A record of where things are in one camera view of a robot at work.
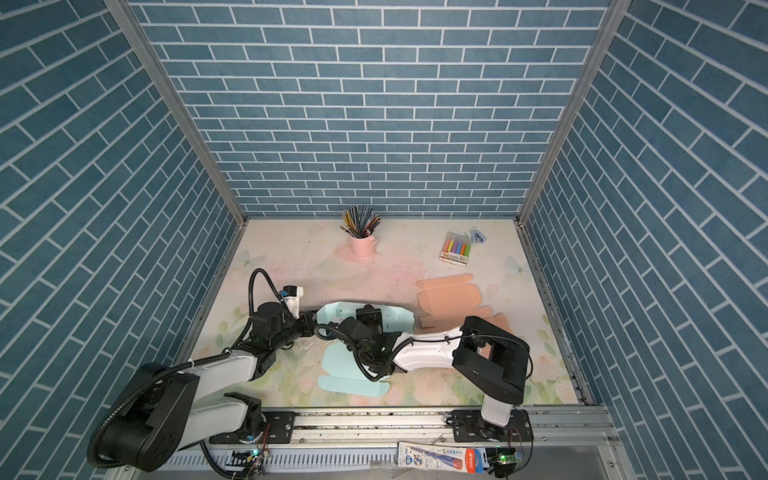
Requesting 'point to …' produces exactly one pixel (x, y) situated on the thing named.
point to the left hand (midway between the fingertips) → (326, 313)
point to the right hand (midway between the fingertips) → (368, 301)
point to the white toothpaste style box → (454, 458)
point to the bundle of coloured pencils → (360, 223)
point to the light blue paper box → (341, 371)
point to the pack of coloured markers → (456, 248)
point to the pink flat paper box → (446, 302)
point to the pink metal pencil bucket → (363, 247)
